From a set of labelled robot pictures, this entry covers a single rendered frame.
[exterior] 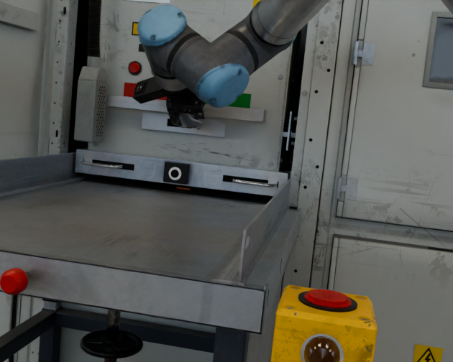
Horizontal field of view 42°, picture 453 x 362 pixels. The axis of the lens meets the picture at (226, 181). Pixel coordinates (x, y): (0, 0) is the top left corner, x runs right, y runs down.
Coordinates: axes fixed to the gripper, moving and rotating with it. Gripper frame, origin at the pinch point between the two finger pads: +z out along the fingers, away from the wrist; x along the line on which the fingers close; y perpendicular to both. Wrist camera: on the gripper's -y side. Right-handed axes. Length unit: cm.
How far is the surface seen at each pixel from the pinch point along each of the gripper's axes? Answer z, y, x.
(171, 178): 8.2, -1.9, -11.4
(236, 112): -0.8, 12.2, 3.6
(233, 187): 10.6, 13.0, -10.6
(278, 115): 2.5, 21.8, 5.8
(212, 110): -0.6, 6.5, 3.4
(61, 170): 5.5, -28.7, -14.0
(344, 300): -70, 37, -53
